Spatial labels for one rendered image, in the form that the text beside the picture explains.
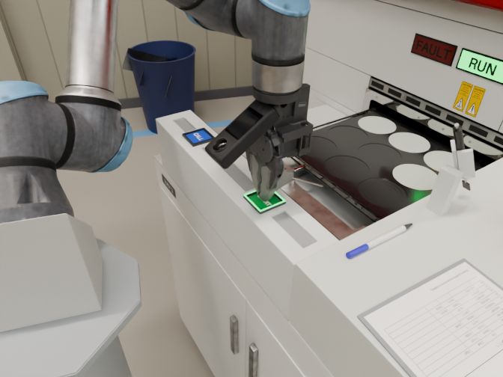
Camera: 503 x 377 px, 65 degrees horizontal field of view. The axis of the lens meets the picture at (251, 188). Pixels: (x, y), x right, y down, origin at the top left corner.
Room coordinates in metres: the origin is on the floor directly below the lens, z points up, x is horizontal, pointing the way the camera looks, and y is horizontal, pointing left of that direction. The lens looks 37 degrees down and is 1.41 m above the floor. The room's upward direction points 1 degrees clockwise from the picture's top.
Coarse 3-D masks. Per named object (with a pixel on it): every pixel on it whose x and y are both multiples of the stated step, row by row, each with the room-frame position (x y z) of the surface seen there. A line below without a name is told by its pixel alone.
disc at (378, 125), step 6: (360, 120) 0.98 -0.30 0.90; (366, 120) 0.98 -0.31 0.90; (372, 120) 0.98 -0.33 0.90; (378, 120) 0.98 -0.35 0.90; (384, 120) 0.98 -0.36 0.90; (390, 120) 0.98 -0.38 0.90; (360, 126) 0.94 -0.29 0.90; (366, 126) 0.94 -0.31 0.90; (372, 126) 0.94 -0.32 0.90; (378, 126) 0.94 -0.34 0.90; (384, 126) 0.94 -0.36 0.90; (390, 126) 0.95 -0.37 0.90; (378, 132) 0.91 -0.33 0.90; (384, 132) 0.91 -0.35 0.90; (390, 132) 0.91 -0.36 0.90
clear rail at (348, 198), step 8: (296, 160) 0.77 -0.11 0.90; (304, 168) 0.75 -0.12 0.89; (312, 168) 0.73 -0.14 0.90; (320, 176) 0.71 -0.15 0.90; (328, 184) 0.68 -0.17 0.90; (336, 192) 0.66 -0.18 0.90; (344, 192) 0.65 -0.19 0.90; (352, 200) 0.62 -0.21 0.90; (360, 208) 0.60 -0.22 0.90; (368, 216) 0.58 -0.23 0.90; (376, 216) 0.57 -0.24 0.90
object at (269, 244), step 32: (160, 128) 0.83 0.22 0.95; (192, 128) 0.82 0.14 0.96; (192, 160) 0.68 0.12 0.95; (192, 192) 0.70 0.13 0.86; (224, 192) 0.57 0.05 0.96; (224, 224) 0.58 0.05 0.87; (256, 224) 0.48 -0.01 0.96; (288, 224) 0.49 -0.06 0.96; (320, 224) 0.49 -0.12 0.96; (256, 256) 0.48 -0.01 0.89; (288, 256) 0.41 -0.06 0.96; (288, 288) 0.40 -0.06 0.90
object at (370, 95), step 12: (372, 96) 1.08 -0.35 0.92; (384, 96) 1.05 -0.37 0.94; (396, 108) 1.01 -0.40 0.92; (408, 108) 0.97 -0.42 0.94; (420, 120) 0.94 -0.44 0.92; (432, 120) 0.91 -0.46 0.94; (444, 132) 0.88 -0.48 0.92; (468, 132) 0.84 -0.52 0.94; (468, 144) 0.82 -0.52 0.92; (480, 144) 0.80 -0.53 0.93; (492, 144) 0.79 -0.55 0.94; (492, 156) 0.77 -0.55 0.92
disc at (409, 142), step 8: (392, 136) 0.89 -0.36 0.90; (400, 136) 0.89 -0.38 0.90; (408, 136) 0.89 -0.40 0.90; (416, 136) 0.89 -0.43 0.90; (392, 144) 0.85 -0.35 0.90; (400, 144) 0.85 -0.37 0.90; (408, 144) 0.85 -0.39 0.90; (416, 144) 0.85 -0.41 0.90; (424, 144) 0.85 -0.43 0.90; (416, 152) 0.82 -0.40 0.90
